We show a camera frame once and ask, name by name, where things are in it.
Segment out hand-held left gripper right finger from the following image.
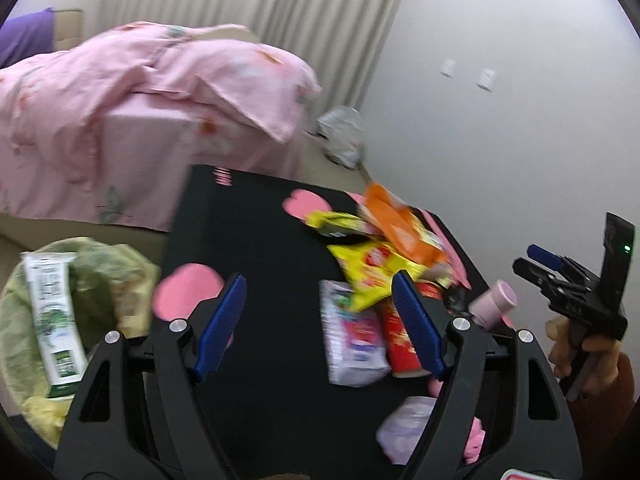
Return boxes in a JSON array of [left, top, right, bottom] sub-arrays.
[[391, 270, 583, 480]]

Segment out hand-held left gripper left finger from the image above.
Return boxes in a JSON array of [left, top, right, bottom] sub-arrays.
[[52, 272, 248, 480]]

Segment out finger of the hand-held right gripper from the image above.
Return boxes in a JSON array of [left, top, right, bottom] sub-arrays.
[[512, 257, 566, 306], [526, 244, 601, 286]]

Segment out red snack packet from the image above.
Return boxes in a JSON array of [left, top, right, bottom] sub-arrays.
[[377, 280, 446, 378]]

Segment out pink bottle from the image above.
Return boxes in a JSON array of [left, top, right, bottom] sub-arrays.
[[467, 279, 518, 333]]

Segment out white pink tissue pack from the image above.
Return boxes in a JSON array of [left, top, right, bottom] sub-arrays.
[[319, 280, 392, 387]]

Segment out yellow red-label snack packet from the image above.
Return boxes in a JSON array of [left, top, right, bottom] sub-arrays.
[[326, 239, 426, 311]]

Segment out orange snack packet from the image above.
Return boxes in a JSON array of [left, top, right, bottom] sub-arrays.
[[357, 183, 451, 271]]

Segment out trash bin with yellow liner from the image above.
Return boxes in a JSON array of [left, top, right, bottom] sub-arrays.
[[0, 236, 163, 451]]

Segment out person's right forearm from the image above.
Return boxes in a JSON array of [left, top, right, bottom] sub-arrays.
[[570, 350, 637, 466]]

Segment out person's right hand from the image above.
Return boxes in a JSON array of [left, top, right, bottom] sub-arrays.
[[546, 316, 622, 393]]

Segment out black pink-printed table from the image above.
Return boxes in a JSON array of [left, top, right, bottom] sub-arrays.
[[150, 164, 516, 480]]

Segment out pale purple plastic bag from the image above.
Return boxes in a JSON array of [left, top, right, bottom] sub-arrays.
[[375, 396, 441, 466]]

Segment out yellow pink snack wrapper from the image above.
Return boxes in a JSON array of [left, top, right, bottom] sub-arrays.
[[305, 210, 381, 238]]

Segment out pink crumpled wrapper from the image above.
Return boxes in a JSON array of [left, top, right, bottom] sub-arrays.
[[462, 417, 487, 465]]

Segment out white green toothpaste tube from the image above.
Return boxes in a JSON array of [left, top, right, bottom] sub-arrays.
[[21, 252, 90, 401]]

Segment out bed with pink sheet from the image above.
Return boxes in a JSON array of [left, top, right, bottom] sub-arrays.
[[0, 105, 301, 233]]

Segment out clear plastic bag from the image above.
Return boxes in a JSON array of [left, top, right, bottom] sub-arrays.
[[316, 106, 368, 168]]

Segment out pink floral duvet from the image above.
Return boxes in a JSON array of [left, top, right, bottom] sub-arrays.
[[0, 21, 322, 231]]

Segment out beige curtain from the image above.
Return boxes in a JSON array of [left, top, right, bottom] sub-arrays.
[[100, 0, 416, 106]]

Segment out beige headboard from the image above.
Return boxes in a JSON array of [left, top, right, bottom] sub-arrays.
[[52, 8, 85, 53]]

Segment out purple pillow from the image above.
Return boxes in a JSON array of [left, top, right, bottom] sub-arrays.
[[0, 8, 56, 68]]

